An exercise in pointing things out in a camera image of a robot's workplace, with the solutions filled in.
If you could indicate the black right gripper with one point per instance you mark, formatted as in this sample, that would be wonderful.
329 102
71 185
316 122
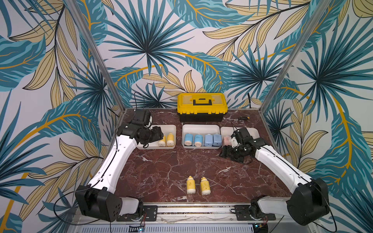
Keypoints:
233 151

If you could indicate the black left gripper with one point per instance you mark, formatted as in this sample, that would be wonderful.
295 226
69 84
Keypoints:
158 135

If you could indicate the yellow pencil sharpener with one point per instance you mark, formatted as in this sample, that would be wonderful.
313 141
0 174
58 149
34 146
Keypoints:
191 186
170 140
205 186
162 142

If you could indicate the blue pencil sharpener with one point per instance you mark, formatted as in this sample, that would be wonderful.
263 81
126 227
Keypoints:
208 141
198 140
217 140
188 139

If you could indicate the blue pencil sharpener bottom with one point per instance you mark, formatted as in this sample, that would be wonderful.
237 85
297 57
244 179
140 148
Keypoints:
208 141

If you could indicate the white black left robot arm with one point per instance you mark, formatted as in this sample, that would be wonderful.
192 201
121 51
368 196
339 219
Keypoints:
97 199

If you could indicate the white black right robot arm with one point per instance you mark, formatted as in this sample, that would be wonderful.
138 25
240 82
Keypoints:
309 199

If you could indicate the white left storage tray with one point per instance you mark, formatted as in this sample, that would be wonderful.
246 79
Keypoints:
166 130

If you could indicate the white storage tray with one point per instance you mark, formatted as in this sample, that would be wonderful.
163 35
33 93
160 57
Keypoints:
166 130
199 129
240 136

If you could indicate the white right storage tray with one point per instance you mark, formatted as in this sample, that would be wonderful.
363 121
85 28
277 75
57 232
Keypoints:
240 136

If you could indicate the white middle storage tray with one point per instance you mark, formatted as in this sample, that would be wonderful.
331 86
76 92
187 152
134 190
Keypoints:
199 129

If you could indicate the black yellow screwdriver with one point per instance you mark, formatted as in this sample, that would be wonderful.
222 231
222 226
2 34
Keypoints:
244 118

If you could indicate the yellow black toolbox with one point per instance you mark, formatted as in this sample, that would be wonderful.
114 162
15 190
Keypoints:
201 107

